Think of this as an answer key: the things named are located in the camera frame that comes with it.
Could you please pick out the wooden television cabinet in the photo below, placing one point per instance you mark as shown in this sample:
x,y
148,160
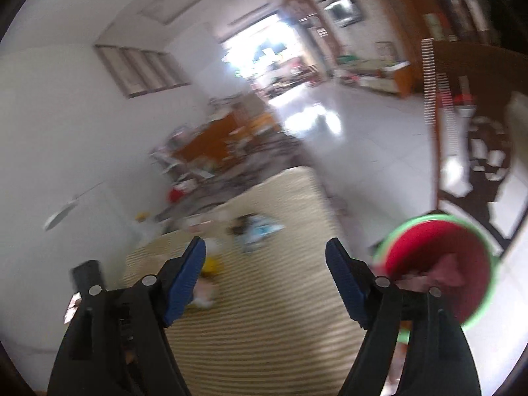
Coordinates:
x,y
383,78

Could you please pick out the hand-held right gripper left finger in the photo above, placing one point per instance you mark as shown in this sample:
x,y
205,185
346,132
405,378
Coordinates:
x,y
185,280

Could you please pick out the wooden chair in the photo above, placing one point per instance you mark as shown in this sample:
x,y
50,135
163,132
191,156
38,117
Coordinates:
x,y
458,62

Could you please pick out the yellow flat box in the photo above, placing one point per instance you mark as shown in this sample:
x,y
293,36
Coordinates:
x,y
210,266

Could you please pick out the red bag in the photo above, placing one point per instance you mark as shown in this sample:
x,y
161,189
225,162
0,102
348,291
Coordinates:
x,y
177,194

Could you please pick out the pink wrapper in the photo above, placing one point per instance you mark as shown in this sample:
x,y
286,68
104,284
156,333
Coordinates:
x,y
204,293
447,270

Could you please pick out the striped table mat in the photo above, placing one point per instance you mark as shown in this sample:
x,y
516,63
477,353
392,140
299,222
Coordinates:
x,y
268,317

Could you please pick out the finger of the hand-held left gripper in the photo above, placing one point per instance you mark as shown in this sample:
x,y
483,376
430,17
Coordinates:
x,y
86,274

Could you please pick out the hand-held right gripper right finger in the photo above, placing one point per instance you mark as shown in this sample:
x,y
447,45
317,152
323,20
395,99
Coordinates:
x,y
346,284

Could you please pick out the yellow toy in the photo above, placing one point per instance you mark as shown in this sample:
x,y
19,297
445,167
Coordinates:
x,y
142,216

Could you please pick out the wall television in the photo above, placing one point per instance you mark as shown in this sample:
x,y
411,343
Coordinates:
x,y
342,10

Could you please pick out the white desk lamp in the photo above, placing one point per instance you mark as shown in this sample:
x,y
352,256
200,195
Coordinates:
x,y
57,216

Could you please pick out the red basin green rim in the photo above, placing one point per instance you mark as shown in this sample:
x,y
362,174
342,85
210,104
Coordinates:
x,y
474,255

